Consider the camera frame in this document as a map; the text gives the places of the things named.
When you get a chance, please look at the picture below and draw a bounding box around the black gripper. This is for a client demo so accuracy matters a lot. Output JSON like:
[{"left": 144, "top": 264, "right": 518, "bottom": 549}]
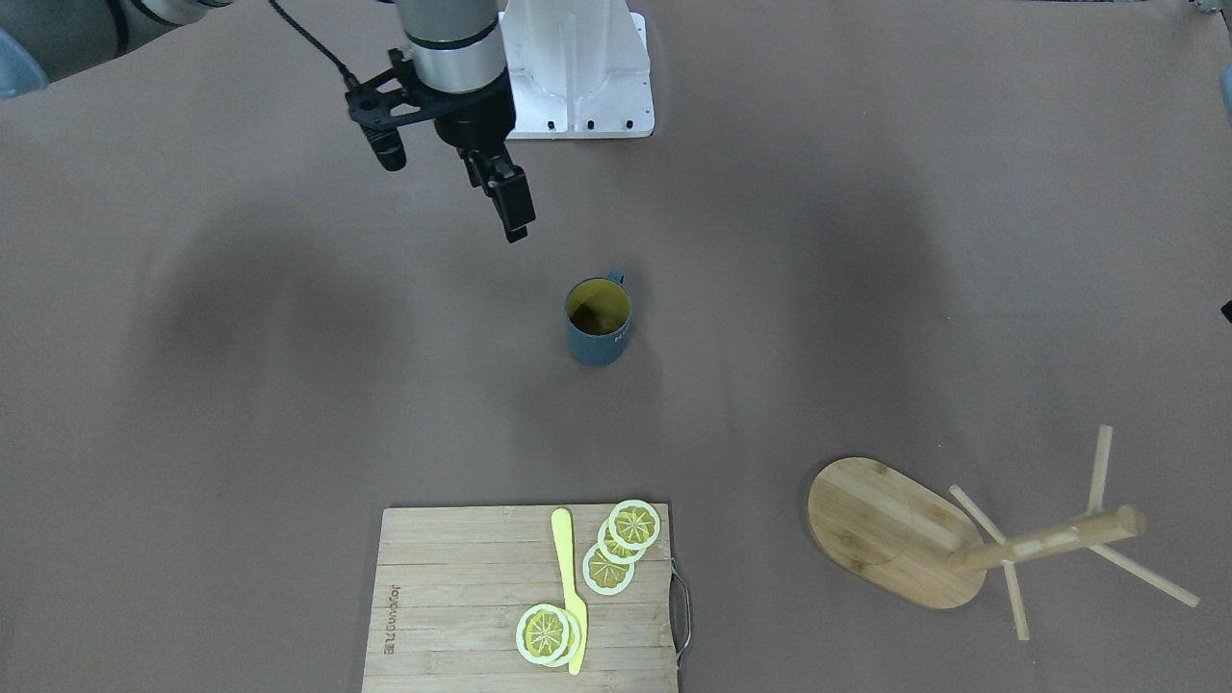
[{"left": 434, "top": 73, "right": 536, "bottom": 243}]

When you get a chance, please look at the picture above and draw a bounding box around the dark teal mug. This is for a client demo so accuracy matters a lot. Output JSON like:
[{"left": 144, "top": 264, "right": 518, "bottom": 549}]
[{"left": 564, "top": 270, "right": 634, "bottom": 367}]

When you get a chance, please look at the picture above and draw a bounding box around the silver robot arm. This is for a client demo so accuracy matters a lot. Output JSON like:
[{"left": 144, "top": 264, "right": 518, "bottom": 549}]
[{"left": 1, "top": 1, "right": 536, "bottom": 243}]

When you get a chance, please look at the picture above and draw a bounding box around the wooden cup rack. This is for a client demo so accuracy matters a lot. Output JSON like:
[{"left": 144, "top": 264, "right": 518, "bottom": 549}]
[{"left": 806, "top": 424, "right": 1200, "bottom": 641}]

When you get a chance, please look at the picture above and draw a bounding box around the lemon slice stack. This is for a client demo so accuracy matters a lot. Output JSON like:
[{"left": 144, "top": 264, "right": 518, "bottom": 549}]
[{"left": 582, "top": 499, "right": 663, "bottom": 596}]

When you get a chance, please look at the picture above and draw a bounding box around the bamboo cutting board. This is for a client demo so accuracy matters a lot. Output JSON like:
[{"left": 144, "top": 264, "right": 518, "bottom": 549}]
[{"left": 361, "top": 503, "right": 690, "bottom": 692}]

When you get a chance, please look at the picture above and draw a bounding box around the yellow toy knife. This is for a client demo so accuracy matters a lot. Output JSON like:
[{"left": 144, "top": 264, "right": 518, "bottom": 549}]
[{"left": 549, "top": 507, "right": 589, "bottom": 676}]

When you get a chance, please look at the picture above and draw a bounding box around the lemon slice single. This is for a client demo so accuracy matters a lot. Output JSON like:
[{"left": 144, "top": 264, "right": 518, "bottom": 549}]
[{"left": 514, "top": 603, "right": 582, "bottom": 668}]

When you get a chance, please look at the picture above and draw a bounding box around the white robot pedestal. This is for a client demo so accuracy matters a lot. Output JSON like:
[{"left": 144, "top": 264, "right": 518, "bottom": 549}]
[{"left": 499, "top": 1, "right": 655, "bottom": 141}]

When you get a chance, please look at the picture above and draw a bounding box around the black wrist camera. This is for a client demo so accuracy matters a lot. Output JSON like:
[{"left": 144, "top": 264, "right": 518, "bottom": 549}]
[{"left": 342, "top": 47, "right": 423, "bottom": 171}]

